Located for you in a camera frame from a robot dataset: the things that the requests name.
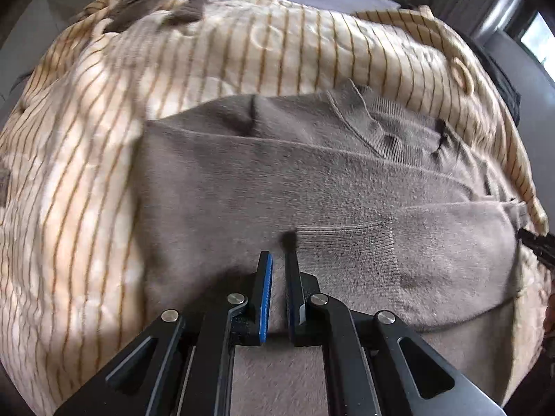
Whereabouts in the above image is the taupe knit sweater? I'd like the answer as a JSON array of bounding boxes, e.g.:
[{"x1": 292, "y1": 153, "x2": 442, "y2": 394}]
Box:
[{"x1": 135, "y1": 82, "x2": 528, "y2": 415}]

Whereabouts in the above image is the cream striped quilt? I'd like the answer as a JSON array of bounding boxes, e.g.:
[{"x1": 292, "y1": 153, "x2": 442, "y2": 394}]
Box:
[{"x1": 1, "y1": 0, "x2": 548, "y2": 415}]

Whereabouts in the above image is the brown garment on quilt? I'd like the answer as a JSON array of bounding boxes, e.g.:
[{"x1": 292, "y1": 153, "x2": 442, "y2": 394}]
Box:
[{"x1": 104, "y1": 0, "x2": 207, "y2": 33}]

